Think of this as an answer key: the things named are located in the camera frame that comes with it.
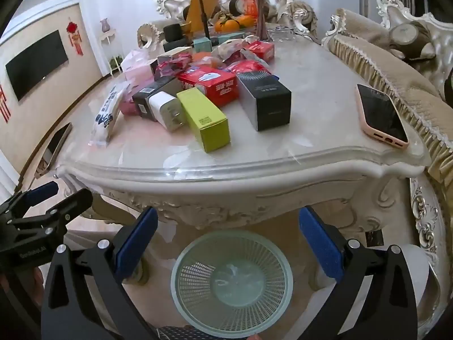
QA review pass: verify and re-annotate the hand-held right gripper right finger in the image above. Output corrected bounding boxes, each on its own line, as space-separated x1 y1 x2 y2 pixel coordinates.
298 205 420 340

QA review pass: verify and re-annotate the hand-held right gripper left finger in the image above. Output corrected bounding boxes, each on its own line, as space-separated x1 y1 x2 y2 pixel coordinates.
40 206 160 340

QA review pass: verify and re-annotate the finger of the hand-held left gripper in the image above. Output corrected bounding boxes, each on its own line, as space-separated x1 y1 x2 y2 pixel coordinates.
0 180 60 220
8 188 94 236

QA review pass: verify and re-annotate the white blue printed plastic packet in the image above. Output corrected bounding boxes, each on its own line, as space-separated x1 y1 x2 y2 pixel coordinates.
88 83 130 146

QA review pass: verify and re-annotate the light green mesh waste basket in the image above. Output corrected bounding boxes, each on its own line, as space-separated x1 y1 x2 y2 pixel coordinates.
170 230 294 339

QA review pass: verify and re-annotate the yellow-green carton box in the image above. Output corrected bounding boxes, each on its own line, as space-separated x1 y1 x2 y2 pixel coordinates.
176 88 231 154

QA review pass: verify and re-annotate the grey tablet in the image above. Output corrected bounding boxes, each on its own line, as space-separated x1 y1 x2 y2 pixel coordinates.
42 122 73 176

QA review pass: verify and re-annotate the ornate cream coffee table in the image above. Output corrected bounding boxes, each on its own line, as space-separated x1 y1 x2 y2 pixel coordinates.
53 23 430 294

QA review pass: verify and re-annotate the navy star-patterned cloth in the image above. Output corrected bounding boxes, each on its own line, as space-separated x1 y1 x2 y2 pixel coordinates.
156 325 213 340

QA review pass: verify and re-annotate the pink plastic packet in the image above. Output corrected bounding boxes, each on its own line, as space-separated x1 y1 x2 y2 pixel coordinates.
118 85 142 116

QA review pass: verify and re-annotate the white charger plug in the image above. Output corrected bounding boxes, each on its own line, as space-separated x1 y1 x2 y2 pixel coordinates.
149 91 185 132

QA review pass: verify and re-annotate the dark grey carton box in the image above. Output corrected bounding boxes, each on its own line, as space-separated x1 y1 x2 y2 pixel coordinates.
132 76 183 118

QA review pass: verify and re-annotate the smartphone in pink case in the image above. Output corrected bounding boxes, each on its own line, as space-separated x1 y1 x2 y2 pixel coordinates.
356 84 410 148

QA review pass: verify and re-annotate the black square carton box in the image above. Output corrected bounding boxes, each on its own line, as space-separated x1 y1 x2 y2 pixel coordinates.
236 72 292 131

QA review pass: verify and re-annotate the pink tissue pack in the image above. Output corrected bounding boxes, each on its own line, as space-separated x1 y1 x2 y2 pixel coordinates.
121 50 158 84

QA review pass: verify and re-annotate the white side table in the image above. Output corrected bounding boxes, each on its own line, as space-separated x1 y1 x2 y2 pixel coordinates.
99 30 117 75

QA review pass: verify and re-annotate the magenta crumpled wrapper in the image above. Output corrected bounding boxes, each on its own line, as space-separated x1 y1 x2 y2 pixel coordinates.
156 57 193 78

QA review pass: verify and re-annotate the flat red carton box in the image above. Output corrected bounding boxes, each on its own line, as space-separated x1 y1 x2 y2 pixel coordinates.
177 65 238 107

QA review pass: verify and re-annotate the white carton box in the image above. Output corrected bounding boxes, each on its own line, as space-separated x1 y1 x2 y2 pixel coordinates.
157 47 193 64

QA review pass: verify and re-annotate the red foil packet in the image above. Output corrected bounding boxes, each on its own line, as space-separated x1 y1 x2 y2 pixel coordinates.
226 60 271 76

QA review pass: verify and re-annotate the beige fringed chair cover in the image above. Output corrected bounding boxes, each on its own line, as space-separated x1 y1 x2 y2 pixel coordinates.
326 9 453 185

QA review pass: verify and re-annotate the black round container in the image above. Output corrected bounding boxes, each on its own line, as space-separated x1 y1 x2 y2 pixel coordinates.
163 23 192 43

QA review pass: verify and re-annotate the small red carton box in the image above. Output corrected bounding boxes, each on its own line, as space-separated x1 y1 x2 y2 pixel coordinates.
244 41 275 61

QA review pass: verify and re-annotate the teal carton box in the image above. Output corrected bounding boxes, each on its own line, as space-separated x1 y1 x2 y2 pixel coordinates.
193 37 213 53

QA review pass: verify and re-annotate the white crumpled wrapper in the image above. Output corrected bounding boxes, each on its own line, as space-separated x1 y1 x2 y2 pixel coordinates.
212 37 259 61

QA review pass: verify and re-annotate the dark brown cushion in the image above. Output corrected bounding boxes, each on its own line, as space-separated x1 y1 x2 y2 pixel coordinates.
389 21 436 61

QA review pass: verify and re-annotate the glass vase with flowers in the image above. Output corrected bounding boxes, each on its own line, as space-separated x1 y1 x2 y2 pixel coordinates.
246 0 284 40

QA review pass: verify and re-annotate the ornate cream armchair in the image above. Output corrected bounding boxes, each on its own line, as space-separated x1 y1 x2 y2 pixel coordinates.
322 0 453 326

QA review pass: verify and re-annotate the black tripod stand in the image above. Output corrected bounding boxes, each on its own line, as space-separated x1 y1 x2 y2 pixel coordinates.
183 0 216 46

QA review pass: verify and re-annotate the yellow paper bag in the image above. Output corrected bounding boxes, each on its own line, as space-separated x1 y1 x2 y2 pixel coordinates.
186 0 221 32

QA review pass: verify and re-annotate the red wall decoration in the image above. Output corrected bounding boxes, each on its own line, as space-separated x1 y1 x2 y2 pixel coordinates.
0 85 11 121

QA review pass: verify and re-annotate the black wall television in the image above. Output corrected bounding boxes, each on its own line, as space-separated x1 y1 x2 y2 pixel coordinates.
5 30 69 101

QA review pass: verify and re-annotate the red knot wall ornament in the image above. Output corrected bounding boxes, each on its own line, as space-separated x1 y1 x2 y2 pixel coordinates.
67 21 84 56

